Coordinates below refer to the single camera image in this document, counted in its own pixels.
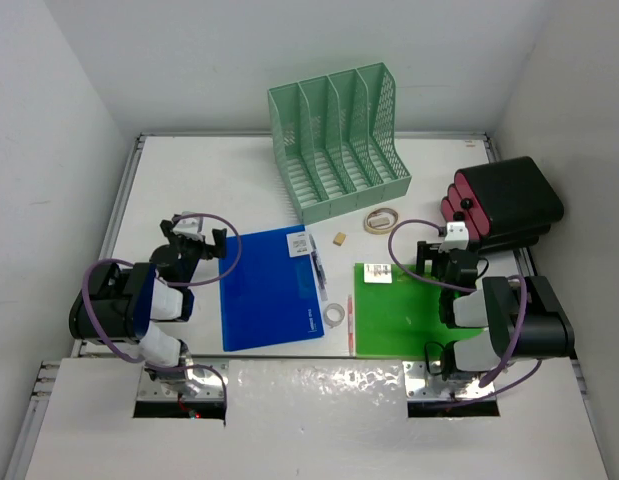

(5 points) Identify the yellowish tape roll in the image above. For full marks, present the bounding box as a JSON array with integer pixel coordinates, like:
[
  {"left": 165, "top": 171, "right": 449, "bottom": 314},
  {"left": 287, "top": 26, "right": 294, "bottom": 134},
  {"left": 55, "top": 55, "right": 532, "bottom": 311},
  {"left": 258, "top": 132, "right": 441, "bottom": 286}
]
[{"left": 363, "top": 207, "right": 399, "bottom": 235}]

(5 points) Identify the black pink drawer box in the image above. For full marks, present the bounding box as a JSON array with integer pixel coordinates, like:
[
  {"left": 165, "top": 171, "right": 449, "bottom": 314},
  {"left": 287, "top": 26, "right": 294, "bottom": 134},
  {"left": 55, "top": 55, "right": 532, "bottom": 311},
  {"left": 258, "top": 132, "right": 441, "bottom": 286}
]
[{"left": 440, "top": 156, "right": 565, "bottom": 253}]

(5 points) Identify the small tan eraser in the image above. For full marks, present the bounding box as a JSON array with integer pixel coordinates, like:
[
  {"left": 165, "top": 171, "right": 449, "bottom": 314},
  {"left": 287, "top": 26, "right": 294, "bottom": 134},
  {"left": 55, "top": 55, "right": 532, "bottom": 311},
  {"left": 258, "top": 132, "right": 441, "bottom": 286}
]
[{"left": 333, "top": 232, "right": 346, "bottom": 246}]

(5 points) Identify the red pen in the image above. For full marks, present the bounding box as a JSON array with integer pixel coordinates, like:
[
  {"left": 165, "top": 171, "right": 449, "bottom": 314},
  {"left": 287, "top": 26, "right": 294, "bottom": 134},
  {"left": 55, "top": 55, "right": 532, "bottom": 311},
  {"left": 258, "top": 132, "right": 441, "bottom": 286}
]
[{"left": 347, "top": 294, "right": 355, "bottom": 357}]

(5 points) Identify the clear tape roll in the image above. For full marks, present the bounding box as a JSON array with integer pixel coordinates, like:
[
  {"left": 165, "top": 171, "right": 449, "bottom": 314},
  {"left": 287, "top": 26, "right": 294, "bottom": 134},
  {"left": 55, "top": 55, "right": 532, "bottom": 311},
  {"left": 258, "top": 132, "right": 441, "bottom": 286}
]
[{"left": 323, "top": 303, "right": 346, "bottom": 328}]

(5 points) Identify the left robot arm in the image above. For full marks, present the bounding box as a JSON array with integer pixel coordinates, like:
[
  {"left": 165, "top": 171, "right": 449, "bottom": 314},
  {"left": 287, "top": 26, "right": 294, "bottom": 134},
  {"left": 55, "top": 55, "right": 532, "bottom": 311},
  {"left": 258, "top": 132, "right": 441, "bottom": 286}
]
[{"left": 69, "top": 213, "right": 235, "bottom": 385}]

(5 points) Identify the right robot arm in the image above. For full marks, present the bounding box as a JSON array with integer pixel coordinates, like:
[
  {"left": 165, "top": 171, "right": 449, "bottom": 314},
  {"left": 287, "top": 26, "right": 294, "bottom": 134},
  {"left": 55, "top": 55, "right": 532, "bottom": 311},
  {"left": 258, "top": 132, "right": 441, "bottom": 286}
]
[{"left": 415, "top": 241, "right": 575, "bottom": 385}]

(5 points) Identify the green clip file folder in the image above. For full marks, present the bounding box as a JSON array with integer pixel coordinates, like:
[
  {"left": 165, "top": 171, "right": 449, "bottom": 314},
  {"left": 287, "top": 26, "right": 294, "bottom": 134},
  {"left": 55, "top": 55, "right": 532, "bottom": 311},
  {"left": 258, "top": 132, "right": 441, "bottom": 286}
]
[{"left": 354, "top": 263, "right": 481, "bottom": 361}]

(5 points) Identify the blue clip file folder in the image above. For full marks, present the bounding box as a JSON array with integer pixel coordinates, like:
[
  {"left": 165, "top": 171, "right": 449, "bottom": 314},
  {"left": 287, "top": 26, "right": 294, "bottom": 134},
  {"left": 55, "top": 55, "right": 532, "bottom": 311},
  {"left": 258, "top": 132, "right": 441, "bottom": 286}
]
[{"left": 219, "top": 225, "right": 324, "bottom": 352}]

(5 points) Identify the blue pen in package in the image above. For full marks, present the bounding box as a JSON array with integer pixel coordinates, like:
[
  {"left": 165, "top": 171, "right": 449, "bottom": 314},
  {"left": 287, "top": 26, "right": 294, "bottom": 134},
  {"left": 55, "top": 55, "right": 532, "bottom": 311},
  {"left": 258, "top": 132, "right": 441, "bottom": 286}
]
[{"left": 309, "top": 234, "right": 328, "bottom": 302}]

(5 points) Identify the green file organizer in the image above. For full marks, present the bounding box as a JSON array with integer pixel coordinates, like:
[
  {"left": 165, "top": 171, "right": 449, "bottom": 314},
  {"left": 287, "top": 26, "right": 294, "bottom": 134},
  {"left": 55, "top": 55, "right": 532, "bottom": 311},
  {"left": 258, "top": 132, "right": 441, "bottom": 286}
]
[{"left": 267, "top": 63, "right": 411, "bottom": 225}]

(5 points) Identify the white front board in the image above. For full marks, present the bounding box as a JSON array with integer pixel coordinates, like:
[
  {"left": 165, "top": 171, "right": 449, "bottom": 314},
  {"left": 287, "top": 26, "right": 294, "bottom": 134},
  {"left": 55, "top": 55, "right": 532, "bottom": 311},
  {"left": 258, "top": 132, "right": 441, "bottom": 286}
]
[{"left": 27, "top": 358, "right": 606, "bottom": 479}]

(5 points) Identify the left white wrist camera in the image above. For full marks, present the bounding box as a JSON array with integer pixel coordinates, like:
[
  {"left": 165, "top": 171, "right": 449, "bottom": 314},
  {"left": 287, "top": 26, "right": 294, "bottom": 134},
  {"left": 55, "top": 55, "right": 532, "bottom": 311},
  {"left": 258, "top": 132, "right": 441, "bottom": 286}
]
[{"left": 173, "top": 212, "right": 204, "bottom": 240}]

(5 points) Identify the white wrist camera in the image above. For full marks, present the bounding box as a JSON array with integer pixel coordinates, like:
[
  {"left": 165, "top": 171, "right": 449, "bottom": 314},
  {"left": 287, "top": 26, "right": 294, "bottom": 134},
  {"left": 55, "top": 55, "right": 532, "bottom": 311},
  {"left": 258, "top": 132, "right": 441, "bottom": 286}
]
[
  {"left": 439, "top": 221, "right": 470, "bottom": 252},
  {"left": 173, "top": 212, "right": 204, "bottom": 240}
]

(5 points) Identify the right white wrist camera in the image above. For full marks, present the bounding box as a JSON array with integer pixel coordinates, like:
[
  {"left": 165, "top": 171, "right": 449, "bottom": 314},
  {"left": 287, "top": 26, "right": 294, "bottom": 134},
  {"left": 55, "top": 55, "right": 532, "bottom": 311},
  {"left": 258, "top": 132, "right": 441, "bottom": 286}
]
[{"left": 439, "top": 221, "right": 470, "bottom": 252}]

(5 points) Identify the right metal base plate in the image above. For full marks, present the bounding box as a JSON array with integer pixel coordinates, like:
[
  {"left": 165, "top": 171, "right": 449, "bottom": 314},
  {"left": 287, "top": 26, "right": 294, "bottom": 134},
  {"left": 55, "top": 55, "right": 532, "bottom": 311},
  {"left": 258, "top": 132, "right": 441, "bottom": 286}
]
[{"left": 402, "top": 361, "right": 495, "bottom": 402}]

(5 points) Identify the metal base plate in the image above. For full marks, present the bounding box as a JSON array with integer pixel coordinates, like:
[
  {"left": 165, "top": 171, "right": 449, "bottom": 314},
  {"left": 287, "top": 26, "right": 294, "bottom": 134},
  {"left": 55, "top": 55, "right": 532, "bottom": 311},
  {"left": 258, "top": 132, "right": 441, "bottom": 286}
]
[
  {"left": 402, "top": 361, "right": 495, "bottom": 402},
  {"left": 136, "top": 357, "right": 229, "bottom": 402}
]

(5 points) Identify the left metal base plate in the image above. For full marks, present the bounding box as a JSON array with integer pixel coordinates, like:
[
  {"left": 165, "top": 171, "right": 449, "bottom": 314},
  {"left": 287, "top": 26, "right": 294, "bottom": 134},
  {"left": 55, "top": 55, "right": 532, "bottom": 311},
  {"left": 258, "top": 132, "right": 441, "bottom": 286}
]
[{"left": 136, "top": 357, "right": 229, "bottom": 402}]

